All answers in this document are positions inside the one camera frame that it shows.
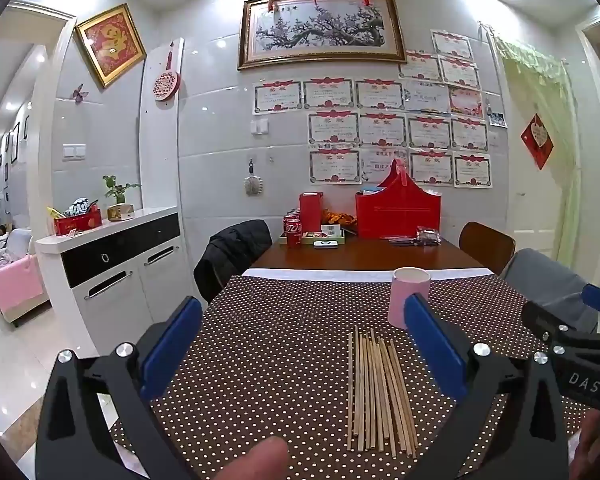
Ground wooden chopstick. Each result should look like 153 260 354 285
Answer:
354 327 365 453
379 338 407 452
365 337 377 451
370 329 385 452
389 340 418 457
347 333 354 451

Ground person right hand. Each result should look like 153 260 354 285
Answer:
569 410 600 480

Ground person left hand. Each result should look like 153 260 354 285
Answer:
214 437 289 480

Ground grey cloth on chair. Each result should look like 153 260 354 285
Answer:
500 248 598 333

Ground brown wooden chair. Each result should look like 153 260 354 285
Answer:
458 221 516 274

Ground pink paper cup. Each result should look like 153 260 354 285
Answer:
388 266 431 328

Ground clear snack bag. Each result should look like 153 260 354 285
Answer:
416 226 442 246

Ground white black sideboard cabinet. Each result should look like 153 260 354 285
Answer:
35 206 194 358

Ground pink sofa cover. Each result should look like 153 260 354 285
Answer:
0 255 45 314

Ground brown polka dot tablecloth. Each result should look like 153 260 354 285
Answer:
108 274 596 480

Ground red gift bag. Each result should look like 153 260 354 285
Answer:
355 159 441 240

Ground red box on sideboard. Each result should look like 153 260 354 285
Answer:
46 198 102 236

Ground green curtain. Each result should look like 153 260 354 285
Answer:
491 32 582 268

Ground orange snack packets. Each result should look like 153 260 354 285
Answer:
321 209 356 226

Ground small potted plant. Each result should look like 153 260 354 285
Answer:
102 174 140 222

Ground black jacket on chair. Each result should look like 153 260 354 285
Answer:
194 219 273 302

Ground white phone on table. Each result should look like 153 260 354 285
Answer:
313 240 339 249

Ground green flat box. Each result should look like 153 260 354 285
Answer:
300 224 344 245

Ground small red gift box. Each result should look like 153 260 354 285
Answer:
299 192 324 233

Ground red cola can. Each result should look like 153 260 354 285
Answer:
284 214 303 247

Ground plum blossom framed painting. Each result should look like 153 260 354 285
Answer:
237 0 406 70

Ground red round hanging ornament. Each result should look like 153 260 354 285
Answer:
152 42 180 102

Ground gold red framed picture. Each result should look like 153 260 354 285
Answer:
74 3 146 89

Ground red diamond wall decoration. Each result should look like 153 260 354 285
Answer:
520 114 554 170

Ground round hanging wall brush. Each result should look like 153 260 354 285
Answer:
244 159 263 196

